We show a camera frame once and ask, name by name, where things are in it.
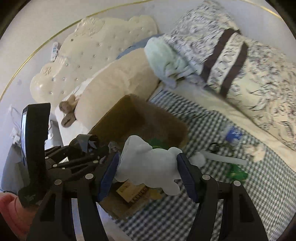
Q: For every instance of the white tube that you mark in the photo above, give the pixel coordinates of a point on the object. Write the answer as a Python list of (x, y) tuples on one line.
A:
[(222, 159)]

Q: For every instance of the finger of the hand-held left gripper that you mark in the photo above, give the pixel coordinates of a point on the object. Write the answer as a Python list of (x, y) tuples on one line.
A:
[(69, 168), (60, 153)]

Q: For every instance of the beige crumpled tissue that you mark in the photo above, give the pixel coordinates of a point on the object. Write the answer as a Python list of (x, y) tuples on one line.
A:
[(256, 151)]

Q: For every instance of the cream tufted headboard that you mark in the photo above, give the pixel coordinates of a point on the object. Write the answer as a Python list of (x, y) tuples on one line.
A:
[(97, 46)]

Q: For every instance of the black plastic wrapper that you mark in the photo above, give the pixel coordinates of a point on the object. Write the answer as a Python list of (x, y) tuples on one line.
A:
[(86, 141)]

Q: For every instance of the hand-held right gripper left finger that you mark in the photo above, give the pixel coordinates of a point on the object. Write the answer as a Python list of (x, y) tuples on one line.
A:
[(107, 178)]

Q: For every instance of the beige pillow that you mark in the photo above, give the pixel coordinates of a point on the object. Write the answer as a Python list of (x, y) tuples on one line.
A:
[(115, 92)]

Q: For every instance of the light green towel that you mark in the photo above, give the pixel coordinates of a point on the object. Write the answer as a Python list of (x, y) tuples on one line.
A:
[(161, 58)]

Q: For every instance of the brown cardboard box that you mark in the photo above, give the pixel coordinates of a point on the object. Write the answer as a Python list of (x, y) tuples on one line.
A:
[(129, 115)]

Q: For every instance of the green plastic toy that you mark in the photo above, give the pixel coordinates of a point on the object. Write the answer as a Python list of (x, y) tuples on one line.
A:
[(238, 172)]

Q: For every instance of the person's left hand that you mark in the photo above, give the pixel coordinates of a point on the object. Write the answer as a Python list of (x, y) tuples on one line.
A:
[(11, 213)]

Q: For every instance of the white plush toy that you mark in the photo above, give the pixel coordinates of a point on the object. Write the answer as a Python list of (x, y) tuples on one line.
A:
[(150, 166)]

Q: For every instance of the clear plastic water bottle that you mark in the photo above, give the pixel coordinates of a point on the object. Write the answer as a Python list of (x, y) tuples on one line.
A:
[(232, 134)]

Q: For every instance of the floral print duvet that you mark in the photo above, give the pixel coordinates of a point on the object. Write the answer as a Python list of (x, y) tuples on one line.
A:
[(266, 81)]

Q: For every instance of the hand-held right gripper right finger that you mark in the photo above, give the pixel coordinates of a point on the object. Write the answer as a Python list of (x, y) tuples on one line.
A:
[(187, 178)]

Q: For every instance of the brown plush toy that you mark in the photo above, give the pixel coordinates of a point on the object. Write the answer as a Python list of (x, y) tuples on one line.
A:
[(67, 109)]

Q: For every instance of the green checked cloth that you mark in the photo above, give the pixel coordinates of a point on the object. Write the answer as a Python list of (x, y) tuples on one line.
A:
[(208, 208)]

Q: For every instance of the red and cream medicine box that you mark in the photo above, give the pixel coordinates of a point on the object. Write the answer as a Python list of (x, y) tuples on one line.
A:
[(136, 191)]

